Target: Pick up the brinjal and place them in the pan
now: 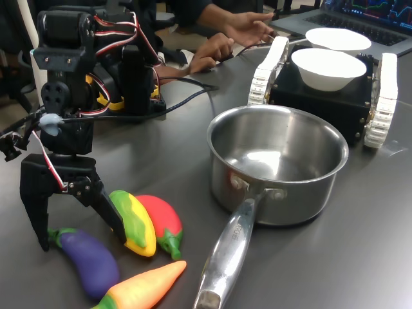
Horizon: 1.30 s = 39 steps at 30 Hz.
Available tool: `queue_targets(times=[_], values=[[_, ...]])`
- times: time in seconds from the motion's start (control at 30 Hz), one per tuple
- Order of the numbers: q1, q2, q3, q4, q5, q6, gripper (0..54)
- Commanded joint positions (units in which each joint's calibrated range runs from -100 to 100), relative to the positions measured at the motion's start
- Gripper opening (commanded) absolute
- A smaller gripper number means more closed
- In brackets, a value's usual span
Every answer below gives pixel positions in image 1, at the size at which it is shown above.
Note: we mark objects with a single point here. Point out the person's left hand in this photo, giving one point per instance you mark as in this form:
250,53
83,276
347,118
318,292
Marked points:
249,29

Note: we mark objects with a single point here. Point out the grey laptop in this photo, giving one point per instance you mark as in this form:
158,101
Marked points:
386,37

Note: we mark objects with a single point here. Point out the white bowl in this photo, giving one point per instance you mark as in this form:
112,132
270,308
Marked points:
328,69
338,37

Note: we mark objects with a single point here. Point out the black white-tracked small vehicle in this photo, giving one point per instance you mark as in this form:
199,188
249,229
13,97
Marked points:
322,106

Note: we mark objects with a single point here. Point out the pale grey putty lump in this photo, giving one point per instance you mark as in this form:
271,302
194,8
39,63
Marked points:
51,122

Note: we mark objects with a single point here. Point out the orange toy carrot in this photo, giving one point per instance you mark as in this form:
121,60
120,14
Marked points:
145,286

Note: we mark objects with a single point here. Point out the purple toy aubergine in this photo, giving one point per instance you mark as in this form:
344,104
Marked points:
90,264

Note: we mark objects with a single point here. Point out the person's right hand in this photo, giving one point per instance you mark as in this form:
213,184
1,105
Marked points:
214,50

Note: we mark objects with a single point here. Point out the red toy chilli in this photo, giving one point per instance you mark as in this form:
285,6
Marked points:
161,215

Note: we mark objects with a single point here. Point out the yellow green toy corn cob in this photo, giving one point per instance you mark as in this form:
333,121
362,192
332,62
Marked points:
135,222

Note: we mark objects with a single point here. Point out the person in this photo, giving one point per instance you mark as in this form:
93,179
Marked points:
174,9

